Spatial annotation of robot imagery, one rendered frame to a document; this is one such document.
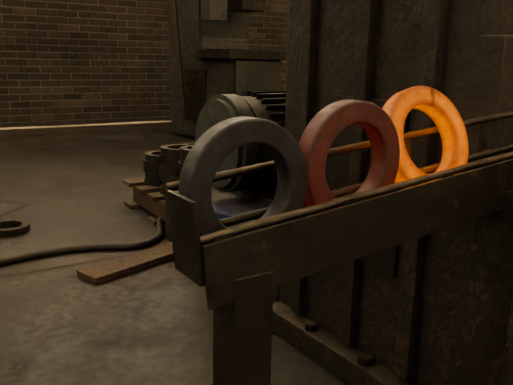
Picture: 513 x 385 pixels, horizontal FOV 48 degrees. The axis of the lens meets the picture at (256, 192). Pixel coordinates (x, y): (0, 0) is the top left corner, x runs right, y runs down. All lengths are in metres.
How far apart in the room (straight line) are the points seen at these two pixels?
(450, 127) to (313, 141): 0.32
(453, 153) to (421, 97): 0.11
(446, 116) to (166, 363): 1.02
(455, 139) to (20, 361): 1.27
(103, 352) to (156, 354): 0.15
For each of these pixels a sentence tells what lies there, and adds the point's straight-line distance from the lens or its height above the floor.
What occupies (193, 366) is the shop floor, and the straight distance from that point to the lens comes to 1.65.
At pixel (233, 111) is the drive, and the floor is 0.63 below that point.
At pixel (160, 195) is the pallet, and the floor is 0.14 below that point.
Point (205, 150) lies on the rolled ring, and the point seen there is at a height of 0.71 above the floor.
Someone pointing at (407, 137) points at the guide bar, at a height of 0.70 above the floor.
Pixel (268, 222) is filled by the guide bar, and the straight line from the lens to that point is 0.75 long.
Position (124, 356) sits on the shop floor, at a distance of 1.72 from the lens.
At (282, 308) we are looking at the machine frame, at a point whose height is 0.07.
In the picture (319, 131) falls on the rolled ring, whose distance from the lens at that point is 0.80.
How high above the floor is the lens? 0.82
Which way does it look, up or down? 13 degrees down
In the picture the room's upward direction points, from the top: 1 degrees clockwise
